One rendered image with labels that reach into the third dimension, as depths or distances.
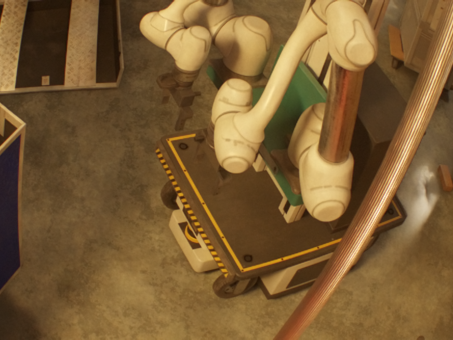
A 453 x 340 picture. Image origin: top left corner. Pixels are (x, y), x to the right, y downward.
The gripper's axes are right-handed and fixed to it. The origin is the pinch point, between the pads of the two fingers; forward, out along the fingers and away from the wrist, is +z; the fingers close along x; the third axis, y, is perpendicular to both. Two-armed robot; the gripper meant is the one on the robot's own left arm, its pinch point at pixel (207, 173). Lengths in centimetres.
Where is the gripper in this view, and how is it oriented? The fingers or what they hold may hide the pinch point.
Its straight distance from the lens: 258.0
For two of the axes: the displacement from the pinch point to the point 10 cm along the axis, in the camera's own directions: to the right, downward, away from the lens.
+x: 4.3, 7.3, -5.4
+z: -2.5, 6.7, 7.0
